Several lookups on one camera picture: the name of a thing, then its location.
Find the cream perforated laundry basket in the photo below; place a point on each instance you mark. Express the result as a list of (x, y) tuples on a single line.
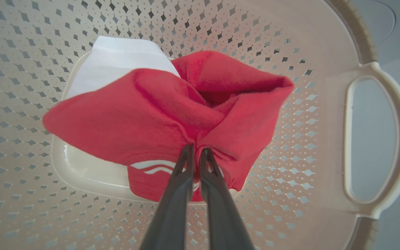
[(290, 41)]

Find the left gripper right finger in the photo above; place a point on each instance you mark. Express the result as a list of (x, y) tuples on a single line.
[(221, 208)]

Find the round white filter cover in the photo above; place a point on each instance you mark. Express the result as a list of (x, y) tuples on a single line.
[(377, 17)]

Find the red garment with white trim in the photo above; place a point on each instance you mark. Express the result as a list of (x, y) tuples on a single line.
[(144, 118)]

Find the white cloth garment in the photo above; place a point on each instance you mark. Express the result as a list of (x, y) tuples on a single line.
[(116, 62)]

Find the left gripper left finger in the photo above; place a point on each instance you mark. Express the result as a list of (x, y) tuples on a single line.
[(172, 208)]

